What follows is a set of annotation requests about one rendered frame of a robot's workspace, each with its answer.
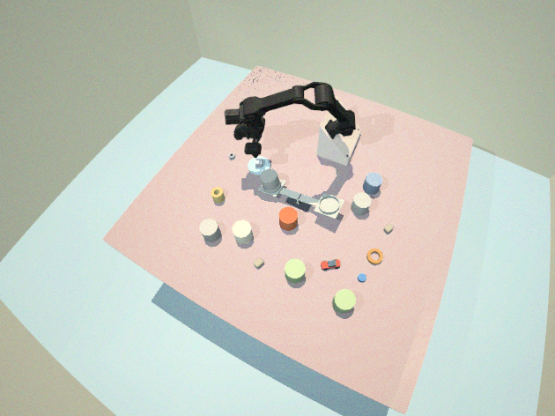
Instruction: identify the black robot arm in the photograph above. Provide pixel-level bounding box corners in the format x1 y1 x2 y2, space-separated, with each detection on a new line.
225 82 356 140

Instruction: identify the orange cylinder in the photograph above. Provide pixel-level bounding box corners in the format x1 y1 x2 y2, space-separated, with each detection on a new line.
279 207 298 231

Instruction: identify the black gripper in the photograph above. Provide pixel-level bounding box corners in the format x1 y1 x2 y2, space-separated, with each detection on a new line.
244 117 265 158

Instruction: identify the light green cylinder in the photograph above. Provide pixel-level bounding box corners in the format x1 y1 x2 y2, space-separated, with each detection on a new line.
331 289 356 313
285 259 305 284

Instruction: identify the orange ring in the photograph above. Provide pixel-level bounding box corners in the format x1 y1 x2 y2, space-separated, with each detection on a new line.
367 249 383 264

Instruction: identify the orange toy car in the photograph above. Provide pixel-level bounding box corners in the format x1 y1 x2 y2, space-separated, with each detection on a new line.
321 259 340 271

